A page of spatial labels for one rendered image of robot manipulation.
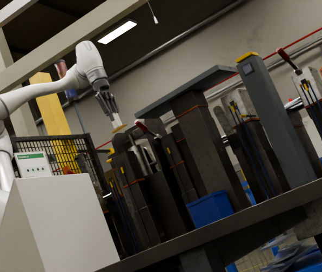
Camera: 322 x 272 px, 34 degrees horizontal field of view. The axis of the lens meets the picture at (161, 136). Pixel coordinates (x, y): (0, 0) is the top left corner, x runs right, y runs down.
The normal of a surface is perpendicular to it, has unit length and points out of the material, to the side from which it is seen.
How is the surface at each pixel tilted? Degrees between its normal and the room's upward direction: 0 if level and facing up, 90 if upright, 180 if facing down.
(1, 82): 90
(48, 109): 90
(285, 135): 90
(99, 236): 90
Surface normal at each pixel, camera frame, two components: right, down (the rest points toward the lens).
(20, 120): -0.45, -0.02
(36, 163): 0.76, -0.42
